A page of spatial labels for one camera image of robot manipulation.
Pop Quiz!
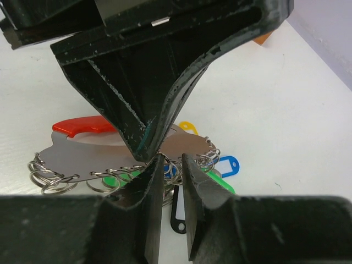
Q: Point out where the metal key holder red handle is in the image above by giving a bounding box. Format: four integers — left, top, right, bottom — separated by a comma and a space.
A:
28, 115, 221, 194

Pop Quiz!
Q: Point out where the key with green tag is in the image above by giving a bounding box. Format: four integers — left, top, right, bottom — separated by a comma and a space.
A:
102, 171, 140, 188

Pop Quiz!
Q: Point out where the black key tag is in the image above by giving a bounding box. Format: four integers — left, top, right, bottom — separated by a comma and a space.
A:
170, 185, 186, 234

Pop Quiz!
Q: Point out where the wooden compartment tray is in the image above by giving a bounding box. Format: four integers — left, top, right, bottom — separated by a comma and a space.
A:
253, 31, 273, 46

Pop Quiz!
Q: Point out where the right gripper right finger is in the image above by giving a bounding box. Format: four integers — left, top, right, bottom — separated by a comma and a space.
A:
182, 154, 264, 263

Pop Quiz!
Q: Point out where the blue key tag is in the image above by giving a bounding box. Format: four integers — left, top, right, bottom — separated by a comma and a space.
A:
162, 156, 240, 179

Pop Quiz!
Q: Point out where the green key tag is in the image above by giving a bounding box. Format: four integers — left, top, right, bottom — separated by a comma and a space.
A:
201, 168, 236, 195

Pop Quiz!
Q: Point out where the yellow key tag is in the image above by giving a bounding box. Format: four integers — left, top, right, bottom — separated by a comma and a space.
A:
178, 121, 198, 135

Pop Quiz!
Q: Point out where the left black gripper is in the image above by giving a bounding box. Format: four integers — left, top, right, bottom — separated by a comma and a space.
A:
1, 1, 294, 162

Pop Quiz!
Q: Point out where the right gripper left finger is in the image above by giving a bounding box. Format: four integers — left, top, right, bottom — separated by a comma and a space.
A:
90, 155, 164, 263

